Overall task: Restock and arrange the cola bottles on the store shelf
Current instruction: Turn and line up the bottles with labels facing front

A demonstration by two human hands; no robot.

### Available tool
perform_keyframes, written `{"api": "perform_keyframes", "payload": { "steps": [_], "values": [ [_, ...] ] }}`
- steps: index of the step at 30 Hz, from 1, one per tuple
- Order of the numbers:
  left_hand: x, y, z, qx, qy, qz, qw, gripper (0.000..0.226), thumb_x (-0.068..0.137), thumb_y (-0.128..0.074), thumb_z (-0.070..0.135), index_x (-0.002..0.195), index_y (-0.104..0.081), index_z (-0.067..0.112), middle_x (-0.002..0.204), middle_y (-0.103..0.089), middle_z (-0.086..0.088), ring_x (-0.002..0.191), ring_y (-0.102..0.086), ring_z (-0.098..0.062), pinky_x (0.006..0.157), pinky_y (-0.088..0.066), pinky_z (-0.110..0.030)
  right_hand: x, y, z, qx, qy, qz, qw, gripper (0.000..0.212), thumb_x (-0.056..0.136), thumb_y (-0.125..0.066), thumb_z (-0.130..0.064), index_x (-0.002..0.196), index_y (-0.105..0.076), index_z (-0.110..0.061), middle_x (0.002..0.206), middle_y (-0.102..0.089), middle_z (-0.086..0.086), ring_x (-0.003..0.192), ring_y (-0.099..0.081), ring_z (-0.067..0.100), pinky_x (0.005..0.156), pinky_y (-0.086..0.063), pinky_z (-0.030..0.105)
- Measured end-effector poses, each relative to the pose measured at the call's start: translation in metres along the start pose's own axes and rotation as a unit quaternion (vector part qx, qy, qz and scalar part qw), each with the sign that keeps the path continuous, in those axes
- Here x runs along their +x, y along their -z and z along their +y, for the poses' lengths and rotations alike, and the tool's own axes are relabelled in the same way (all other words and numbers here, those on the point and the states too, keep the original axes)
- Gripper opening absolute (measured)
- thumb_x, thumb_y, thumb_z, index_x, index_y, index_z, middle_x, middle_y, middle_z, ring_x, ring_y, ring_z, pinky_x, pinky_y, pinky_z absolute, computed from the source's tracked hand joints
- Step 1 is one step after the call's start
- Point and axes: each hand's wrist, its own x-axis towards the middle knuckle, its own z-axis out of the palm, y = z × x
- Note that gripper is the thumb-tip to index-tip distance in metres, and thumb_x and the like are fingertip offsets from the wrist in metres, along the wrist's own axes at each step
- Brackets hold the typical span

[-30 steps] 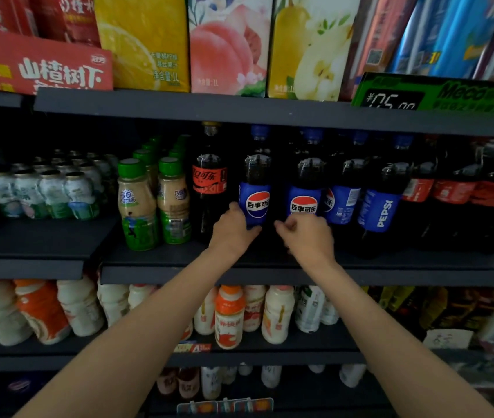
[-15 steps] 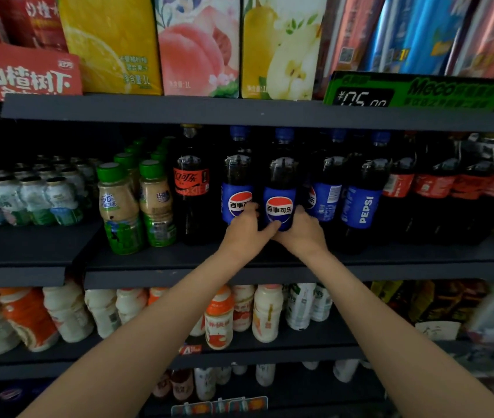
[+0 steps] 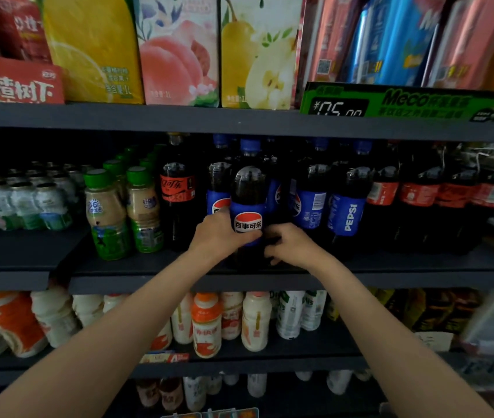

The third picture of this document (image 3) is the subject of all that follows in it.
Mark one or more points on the person's right hand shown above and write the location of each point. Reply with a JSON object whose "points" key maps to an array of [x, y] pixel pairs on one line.
{"points": [[301, 250]]}

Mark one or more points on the person's left hand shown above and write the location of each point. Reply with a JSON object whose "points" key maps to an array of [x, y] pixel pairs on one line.
{"points": [[214, 241]]}

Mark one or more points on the person's left thumb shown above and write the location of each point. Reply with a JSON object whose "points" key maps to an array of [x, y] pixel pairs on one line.
{"points": [[247, 239]]}

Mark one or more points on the person's right fingers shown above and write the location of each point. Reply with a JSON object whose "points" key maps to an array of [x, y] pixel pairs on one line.
{"points": [[276, 243]]}

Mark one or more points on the blue label cola bottle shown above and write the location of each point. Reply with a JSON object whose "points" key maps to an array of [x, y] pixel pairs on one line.
{"points": [[349, 208], [248, 191], [311, 200], [276, 191], [218, 187]]}

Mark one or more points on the person's left forearm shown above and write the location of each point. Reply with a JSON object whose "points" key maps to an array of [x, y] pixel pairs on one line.
{"points": [[99, 343]]}

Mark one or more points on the person's right forearm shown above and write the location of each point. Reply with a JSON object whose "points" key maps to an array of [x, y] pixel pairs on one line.
{"points": [[399, 348]]}

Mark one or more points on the white bottle green print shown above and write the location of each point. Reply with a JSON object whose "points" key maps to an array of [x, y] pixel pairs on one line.
{"points": [[313, 309], [289, 315]]}

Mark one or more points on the white milk drink bottle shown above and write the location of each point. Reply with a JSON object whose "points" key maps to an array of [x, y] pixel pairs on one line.
{"points": [[255, 322], [182, 322], [231, 315]]}

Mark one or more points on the red label cola bottle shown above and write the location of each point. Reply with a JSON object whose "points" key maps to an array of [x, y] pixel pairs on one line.
{"points": [[456, 198], [491, 195], [383, 195], [178, 191], [419, 195]]}

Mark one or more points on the orange cap milk drink bottle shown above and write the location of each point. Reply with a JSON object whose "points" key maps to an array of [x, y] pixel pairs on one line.
{"points": [[206, 326]]}

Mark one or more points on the dark shelf board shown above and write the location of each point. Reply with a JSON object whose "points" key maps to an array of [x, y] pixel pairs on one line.
{"points": [[299, 352], [29, 265], [229, 121]]}

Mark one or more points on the row of green-capped milk tea bottles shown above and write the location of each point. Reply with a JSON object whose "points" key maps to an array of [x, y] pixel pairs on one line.
{"points": [[107, 213]]}

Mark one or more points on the shelf price tags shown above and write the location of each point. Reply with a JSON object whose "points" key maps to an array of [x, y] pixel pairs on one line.
{"points": [[164, 357]]}

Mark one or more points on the row of small drink bottles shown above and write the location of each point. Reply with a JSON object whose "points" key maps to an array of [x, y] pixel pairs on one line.
{"points": [[194, 391]]}

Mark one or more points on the row of dark snack packets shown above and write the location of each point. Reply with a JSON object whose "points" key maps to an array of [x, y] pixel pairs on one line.
{"points": [[430, 309]]}

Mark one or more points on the white paper tag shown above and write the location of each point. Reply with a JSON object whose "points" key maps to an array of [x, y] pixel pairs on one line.
{"points": [[435, 341]]}

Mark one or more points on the pear juice carton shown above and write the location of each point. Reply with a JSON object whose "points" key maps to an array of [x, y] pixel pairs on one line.
{"points": [[260, 52]]}

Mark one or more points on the green price sign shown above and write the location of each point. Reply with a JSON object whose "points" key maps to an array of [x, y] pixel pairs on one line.
{"points": [[412, 104]]}

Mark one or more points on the peach juice carton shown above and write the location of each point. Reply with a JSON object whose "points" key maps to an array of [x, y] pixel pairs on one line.
{"points": [[179, 52]]}

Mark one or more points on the pink drink carton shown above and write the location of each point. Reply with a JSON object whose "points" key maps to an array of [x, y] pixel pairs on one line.
{"points": [[469, 43], [332, 39]]}

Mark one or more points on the group of small white yogurt bottles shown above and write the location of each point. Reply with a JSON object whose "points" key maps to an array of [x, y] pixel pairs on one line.
{"points": [[25, 200]]}

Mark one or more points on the blue drink carton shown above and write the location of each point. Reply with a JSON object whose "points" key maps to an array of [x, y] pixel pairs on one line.
{"points": [[393, 39]]}

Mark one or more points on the orange wrapped bottle pack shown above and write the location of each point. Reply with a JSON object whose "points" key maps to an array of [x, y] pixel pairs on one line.
{"points": [[18, 322]]}

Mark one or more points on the yellow lemon juice carton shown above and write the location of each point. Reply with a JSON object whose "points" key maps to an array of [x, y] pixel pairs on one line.
{"points": [[94, 47]]}

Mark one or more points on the red shelf sign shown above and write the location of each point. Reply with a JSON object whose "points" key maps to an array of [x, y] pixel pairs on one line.
{"points": [[12, 84]]}

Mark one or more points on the red juice carton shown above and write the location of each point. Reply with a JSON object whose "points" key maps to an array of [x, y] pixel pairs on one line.
{"points": [[16, 26]]}

